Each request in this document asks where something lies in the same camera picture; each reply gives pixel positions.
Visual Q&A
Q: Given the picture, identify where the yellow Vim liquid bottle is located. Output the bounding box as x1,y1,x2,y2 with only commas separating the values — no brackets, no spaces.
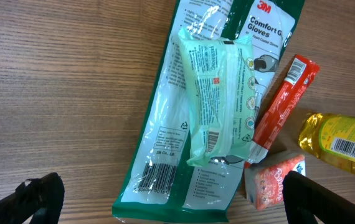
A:
298,113,355,175

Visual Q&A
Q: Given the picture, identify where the red tissue pack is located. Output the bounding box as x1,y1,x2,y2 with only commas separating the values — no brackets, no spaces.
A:
244,151,306,210

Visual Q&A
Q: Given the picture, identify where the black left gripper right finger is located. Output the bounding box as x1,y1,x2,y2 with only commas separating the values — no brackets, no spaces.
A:
283,171,355,224

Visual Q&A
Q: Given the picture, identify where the light green wipes pack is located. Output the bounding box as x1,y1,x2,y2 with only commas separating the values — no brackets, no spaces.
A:
178,28,256,167

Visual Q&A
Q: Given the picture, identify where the red toothpaste tube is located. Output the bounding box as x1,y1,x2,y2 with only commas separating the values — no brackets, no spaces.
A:
244,54,320,168

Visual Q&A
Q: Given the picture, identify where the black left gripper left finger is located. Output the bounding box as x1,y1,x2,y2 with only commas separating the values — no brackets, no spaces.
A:
0,172,65,224

